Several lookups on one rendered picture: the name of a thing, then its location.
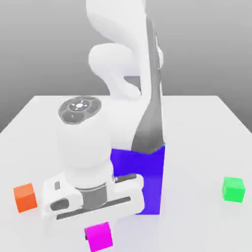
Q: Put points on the small orange cube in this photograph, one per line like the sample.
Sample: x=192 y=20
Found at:
x=25 y=197

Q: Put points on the large blue box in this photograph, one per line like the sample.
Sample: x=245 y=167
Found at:
x=151 y=177

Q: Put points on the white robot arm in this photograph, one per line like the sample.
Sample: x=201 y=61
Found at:
x=82 y=145

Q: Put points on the small magenta cube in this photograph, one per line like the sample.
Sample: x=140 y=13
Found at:
x=99 y=237

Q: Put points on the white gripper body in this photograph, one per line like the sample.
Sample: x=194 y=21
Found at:
x=126 y=206

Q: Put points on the small green cube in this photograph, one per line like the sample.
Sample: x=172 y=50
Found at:
x=233 y=190

